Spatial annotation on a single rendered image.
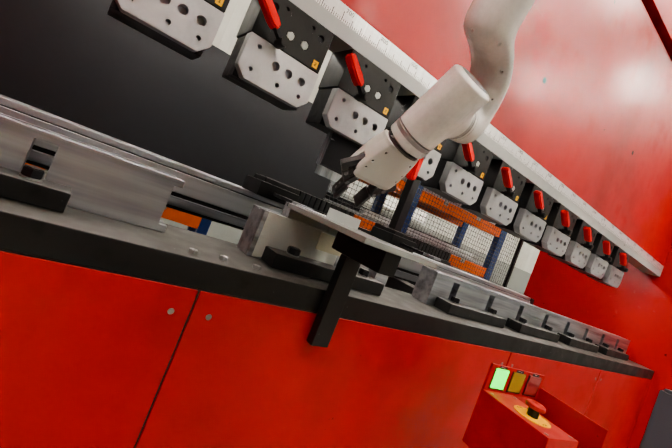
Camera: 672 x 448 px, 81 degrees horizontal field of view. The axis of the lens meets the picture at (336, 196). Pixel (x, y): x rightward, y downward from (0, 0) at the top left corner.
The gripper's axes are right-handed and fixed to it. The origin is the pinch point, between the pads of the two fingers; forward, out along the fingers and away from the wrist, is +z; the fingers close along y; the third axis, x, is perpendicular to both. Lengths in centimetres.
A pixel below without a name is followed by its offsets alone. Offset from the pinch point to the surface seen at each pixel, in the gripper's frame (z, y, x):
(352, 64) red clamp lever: -17.2, 10.7, -15.2
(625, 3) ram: -73, -83, -67
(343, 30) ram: -19.5, 13.3, -22.1
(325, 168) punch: 2.8, 2.6, -8.5
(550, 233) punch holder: -10, -90, -14
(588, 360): 12, -129, 19
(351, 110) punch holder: -9.8, 4.8, -13.3
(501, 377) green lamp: 6, -42, 32
